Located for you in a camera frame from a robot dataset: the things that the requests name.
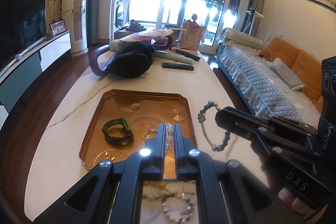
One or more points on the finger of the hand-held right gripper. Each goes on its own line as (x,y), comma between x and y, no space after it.
(236,128)
(262,120)

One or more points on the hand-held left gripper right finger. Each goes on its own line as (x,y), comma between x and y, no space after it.
(177,140)

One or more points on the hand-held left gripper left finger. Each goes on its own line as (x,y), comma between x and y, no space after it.
(161,140)

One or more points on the copper metal tray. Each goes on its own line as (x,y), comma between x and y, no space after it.
(118,108)

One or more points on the person's right hand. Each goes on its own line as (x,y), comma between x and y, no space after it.
(290,200)

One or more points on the green and black smartwatch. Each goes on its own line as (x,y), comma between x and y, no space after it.
(115,138)

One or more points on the pale blue flat box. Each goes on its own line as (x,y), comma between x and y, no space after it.
(286,74)

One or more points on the black remote control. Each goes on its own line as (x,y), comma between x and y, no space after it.
(178,66)

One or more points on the orange sofa cushion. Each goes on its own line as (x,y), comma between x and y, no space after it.
(283,49)

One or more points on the black fluffy earmuffs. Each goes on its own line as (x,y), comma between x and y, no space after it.
(131,62)

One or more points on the white standing rack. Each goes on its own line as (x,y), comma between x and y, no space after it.
(253,26)

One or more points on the pink gift bag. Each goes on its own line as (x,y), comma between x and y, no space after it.
(193,36)

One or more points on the woven hand fan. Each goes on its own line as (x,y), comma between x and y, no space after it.
(147,35)

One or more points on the white and teal television cabinet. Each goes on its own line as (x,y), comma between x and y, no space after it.
(55,47)

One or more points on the bamboo plant in vase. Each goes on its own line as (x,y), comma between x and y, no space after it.
(50,34)

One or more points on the white tower air conditioner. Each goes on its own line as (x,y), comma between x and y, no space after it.
(78,3)

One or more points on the white rod with blue end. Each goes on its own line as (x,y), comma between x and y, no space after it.
(29,48)

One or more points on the black flat television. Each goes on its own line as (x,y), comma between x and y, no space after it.
(21,24)

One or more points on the small photo frame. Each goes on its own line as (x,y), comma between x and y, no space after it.
(58,26)

